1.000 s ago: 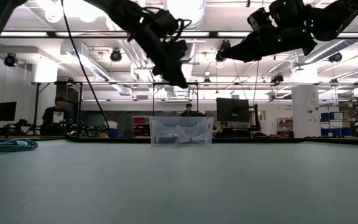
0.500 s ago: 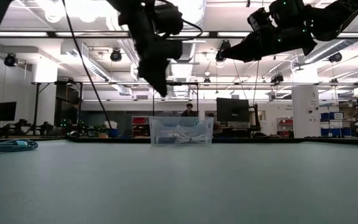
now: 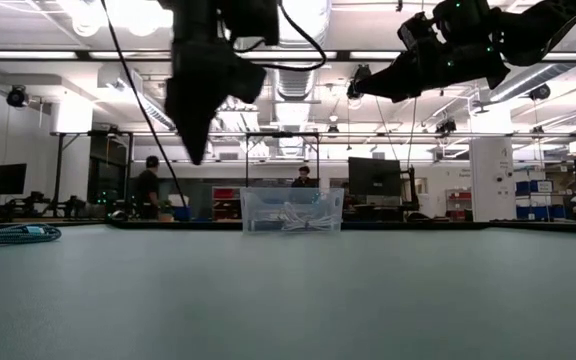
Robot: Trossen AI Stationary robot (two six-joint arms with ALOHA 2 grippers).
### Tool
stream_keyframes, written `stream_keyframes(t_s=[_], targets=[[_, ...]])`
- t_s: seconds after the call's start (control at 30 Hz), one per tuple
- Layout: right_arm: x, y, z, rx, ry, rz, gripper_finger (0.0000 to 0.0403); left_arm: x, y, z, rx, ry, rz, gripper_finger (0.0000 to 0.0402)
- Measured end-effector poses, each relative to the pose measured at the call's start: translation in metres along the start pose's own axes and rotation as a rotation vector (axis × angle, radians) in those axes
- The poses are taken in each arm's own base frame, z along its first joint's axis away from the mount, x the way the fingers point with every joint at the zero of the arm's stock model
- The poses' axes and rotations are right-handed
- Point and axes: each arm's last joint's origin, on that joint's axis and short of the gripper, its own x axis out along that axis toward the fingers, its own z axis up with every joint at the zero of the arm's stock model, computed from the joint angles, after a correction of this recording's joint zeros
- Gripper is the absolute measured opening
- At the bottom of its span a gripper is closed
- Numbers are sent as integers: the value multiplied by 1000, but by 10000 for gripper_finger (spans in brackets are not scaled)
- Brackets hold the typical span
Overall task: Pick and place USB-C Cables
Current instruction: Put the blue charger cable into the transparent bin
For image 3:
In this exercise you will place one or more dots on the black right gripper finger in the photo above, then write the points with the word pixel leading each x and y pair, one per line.
pixel 395 80

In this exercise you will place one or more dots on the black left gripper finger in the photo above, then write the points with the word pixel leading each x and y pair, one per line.
pixel 198 137

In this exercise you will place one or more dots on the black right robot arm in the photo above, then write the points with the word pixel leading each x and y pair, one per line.
pixel 533 35

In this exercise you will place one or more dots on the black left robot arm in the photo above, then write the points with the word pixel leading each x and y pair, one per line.
pixel 218 20

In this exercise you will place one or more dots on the red storage bin shelf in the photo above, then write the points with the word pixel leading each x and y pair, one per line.
pixel 225 200

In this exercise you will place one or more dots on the standing person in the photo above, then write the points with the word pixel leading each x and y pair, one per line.
pixel 147 192

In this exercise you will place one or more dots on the clear plastic bin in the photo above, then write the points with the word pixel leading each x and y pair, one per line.
pixel 268 200

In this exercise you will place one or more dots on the black monitor on stand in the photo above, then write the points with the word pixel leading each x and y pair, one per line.
pixel 374 176

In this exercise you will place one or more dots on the white square pillar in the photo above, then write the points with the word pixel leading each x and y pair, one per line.
pixel 492 170

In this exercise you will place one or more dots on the seated person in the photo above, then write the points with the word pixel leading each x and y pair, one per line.
pixel 304 179

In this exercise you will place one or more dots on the small red bin shelf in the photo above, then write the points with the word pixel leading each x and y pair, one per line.
pixel 459 202

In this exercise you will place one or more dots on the blue storage bins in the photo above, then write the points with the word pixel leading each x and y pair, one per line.
pixel 533 187

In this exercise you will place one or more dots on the black background robot station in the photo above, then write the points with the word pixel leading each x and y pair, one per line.
pixel 43 206

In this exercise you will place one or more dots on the small black monitor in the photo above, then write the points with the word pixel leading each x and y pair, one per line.
pixel 10 178

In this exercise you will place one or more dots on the black ceiling camera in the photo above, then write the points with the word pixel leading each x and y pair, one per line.
pixel 539 92
pixel 360 74
pixel 446 127
pixel 16 96

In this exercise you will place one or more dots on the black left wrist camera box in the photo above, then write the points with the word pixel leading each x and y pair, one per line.
pixel 247 80

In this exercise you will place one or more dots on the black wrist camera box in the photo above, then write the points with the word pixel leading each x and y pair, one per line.
pixel 247 80
pixel 418 30

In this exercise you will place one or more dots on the thin black metal frame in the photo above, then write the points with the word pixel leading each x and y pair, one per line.
pixel 247 160

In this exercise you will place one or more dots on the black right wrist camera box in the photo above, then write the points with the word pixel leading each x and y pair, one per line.
pixel 418 30

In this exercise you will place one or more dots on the tall black metal frame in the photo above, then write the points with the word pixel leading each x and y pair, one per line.
pixel 130 170

